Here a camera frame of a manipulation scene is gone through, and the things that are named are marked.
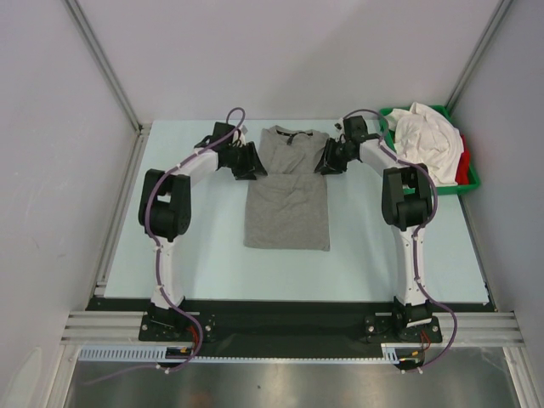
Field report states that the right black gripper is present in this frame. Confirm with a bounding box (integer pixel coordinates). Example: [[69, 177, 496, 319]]
[[315, 138, 355, 175]]

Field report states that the grey t-shirt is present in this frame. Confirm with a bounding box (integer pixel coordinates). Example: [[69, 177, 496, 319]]
[[244, 125, 330, 252]]

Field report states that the right aluminium corner post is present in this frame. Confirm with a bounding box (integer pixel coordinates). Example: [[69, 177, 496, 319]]
[[445, 0, 516, 114]]

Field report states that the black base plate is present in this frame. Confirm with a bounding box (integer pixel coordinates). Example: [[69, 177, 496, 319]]
[[87, 298, 445, 358]]

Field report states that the left aluminium corner post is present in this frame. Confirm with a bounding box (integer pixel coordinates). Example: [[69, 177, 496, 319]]
[[62, 0, 142, 133]]

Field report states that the aluminium corner post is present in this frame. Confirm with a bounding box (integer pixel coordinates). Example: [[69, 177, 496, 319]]
[[62, 0, 142, 133], [445, 0, 516, 114]]

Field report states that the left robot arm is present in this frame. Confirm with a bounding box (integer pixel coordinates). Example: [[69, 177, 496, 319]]
[[138, 142, 267, 342]]

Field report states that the red t-shirt in bin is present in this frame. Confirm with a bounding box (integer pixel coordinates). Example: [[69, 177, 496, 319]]
[[456, 134, 471, 185]]

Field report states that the white cable duct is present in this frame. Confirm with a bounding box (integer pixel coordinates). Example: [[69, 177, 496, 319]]
[[77, 344, 422, 366]]

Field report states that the white t-shirt in bin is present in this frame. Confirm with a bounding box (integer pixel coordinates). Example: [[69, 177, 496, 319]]
[[384, 102, 463, 187]]

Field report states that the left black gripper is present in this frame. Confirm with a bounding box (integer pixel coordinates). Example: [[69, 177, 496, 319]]
[[226, 142, 267, 181]]

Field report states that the aluminium front rail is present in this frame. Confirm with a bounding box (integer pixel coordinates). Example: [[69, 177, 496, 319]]
[[60, 311, 524, 347]]

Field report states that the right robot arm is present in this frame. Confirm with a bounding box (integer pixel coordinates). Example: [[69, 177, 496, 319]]
[[315, 139, 436, 341]]

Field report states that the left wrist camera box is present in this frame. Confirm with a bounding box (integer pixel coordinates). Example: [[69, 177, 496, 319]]
[[195, 122, 246, 151]]

